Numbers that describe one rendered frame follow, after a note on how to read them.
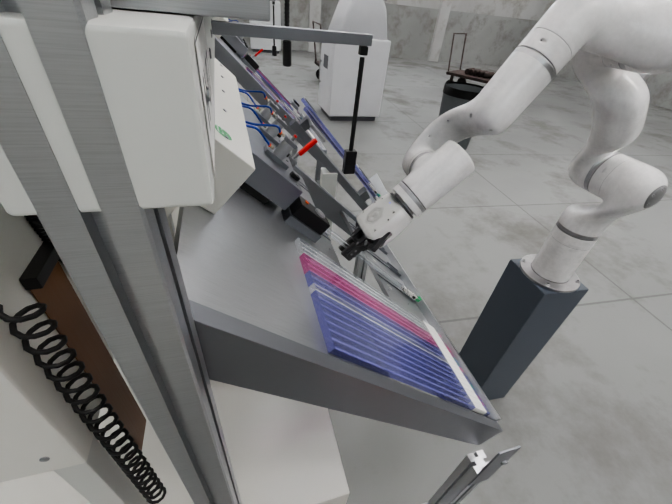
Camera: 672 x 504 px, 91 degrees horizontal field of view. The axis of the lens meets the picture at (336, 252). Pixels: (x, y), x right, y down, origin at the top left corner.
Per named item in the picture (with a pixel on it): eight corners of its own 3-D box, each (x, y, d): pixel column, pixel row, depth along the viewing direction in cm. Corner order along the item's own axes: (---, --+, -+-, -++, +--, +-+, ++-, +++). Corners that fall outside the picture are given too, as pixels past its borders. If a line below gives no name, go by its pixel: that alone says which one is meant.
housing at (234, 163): (199, 123, 79) (236, 76, 75) (186, 247, 43) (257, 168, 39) (167, 98, 74) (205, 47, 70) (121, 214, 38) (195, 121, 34)
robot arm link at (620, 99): (607, 212, 93) (560, 185, 105) (646, 186, 92) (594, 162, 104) (626, 37, 59) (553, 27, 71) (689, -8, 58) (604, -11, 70)
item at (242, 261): (291, 189, 96) (303, 176, 95) (369, 405, 48) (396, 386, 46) (186, 107, 76) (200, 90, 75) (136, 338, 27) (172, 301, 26)
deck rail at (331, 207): (365, 246, 121) (378, 235, 120) (367, 249, 120) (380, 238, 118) (186, 105, 78) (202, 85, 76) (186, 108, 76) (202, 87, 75)
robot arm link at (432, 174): (394, 173, 74) (412, 191, 67) (442, 132, 71) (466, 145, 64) (413, 197, 79) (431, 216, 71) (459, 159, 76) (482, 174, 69)
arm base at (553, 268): (551, 254, 124) (578, 212, 112) (592, 290, 109) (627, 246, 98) (508, 258, 120) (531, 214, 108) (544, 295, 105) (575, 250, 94)
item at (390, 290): (371, 243, 118) (377, 237, 118) (480, 429, 70) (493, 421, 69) (336, 215, 107) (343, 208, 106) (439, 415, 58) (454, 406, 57)
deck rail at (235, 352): (472, 436, 71) (497, 421, 69) (478, 445, 70) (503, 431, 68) (135, 340, 27) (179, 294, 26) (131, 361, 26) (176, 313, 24)
